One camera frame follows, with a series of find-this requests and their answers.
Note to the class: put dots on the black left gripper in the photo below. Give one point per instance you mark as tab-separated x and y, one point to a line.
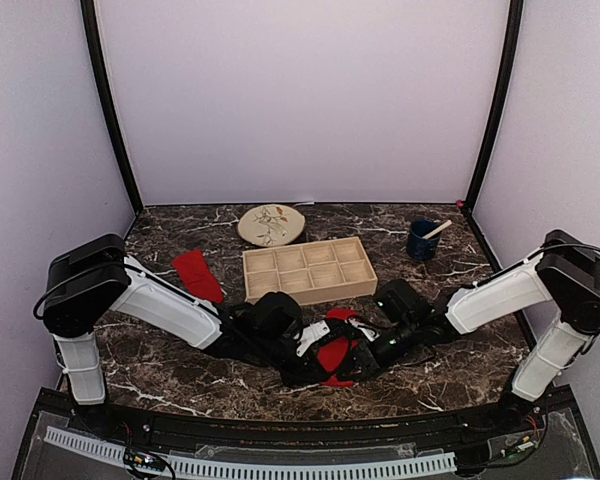
304	373

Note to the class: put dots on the right black frame post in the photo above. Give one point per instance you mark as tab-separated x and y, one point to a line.
506	64

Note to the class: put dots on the left black frame post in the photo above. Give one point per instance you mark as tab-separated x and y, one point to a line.
103	88

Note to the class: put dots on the dark blue mug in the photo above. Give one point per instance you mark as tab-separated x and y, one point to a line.
419	248

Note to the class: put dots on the floral ceramic plate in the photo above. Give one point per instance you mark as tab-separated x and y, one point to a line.
271	225

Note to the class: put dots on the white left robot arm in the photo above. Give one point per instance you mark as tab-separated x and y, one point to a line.
86	282

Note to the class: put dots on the wooden compartment tray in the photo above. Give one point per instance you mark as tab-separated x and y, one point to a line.
311	273

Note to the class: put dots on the red sock near left arm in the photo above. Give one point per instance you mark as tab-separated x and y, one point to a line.
196	276

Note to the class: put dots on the white slotted cable duct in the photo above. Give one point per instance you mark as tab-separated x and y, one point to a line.
187	467

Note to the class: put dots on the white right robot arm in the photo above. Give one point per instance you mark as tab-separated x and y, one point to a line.
562	270

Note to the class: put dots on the black frame post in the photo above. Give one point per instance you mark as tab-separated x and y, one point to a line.
103	88
506	64

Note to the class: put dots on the black front rail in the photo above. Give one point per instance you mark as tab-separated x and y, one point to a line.
186	432

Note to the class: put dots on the wooden stick in mug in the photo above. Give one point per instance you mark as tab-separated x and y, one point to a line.
437	230

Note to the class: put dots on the red sock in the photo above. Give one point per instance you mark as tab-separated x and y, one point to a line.
332	353

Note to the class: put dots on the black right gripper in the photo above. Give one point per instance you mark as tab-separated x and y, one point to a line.
370	362

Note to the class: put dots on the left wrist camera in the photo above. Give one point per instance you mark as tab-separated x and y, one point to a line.
310	335

